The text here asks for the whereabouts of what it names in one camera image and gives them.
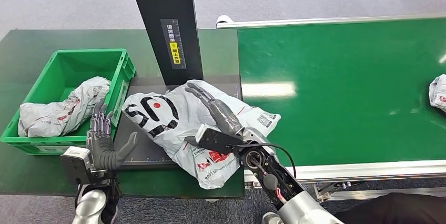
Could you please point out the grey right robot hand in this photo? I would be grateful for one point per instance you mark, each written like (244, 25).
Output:
(223, 112)

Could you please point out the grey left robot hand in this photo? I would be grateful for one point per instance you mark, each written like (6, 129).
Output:
(104, 152)

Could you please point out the large white courier bag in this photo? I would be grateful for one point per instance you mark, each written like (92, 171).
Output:
(181, 125)

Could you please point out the crumpled grey mailer package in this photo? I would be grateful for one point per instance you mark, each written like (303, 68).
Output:
(52, 116)

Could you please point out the green conveyor belt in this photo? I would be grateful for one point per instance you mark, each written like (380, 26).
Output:
(348, 76)

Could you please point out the small white red-print package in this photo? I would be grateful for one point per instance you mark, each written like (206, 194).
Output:
(439, 93)

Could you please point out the green plastic crate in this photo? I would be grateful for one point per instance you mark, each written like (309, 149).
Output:
(66, 65)

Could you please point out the grey shoe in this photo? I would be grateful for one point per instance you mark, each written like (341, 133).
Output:
(270, 219)

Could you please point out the black fabric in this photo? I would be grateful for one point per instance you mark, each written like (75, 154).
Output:
(393, 210)

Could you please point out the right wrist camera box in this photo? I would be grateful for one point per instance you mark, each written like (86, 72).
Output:
(217, 138)

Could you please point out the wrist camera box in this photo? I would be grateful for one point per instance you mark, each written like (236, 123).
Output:
(217, 138)
(75, 165)

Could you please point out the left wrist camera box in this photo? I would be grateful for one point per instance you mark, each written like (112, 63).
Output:
(75, 165)

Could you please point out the black scanner base plate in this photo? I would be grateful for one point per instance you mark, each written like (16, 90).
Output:
(143, 152)

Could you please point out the aluminium conveyor side rail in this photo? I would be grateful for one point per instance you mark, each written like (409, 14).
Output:
(383, 168)
(313, 21)

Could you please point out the metal conveyor bracket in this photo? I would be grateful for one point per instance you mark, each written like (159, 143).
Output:
(325, 191)

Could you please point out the aluminium conveyor lower rail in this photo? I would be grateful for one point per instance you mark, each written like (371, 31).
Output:
(400, 192)

